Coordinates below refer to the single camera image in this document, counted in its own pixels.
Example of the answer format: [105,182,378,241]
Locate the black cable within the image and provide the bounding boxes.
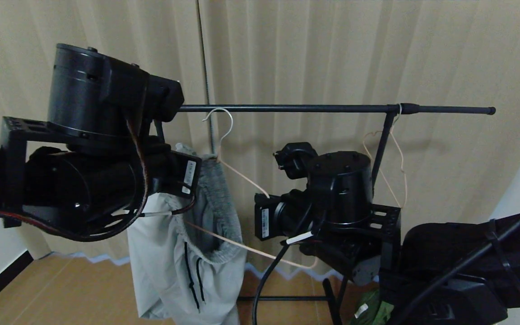
[251,203,328,325]

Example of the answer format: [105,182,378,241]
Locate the green long-sleeved shirt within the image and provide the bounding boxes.
[349,289,395,325]

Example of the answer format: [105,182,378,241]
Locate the pale grey shorts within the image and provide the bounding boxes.
[127,144,248,325]

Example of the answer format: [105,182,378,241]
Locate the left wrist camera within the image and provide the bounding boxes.
[104,61,185,123]

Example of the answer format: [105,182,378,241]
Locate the black clothes rack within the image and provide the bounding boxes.
[179,103,496,325]

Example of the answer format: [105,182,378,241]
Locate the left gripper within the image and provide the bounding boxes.
[23,147,203,238]

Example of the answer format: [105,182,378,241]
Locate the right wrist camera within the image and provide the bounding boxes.
[273,142,319,180]

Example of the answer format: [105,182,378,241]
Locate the pink clothes hanger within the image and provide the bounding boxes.
[362,130,409,210]
[183,107,319,270]

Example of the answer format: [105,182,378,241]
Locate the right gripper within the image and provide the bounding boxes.
[254,190,316,241]

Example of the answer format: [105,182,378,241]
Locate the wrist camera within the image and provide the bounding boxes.
[273,142,319,180]
[104,61,185,123]

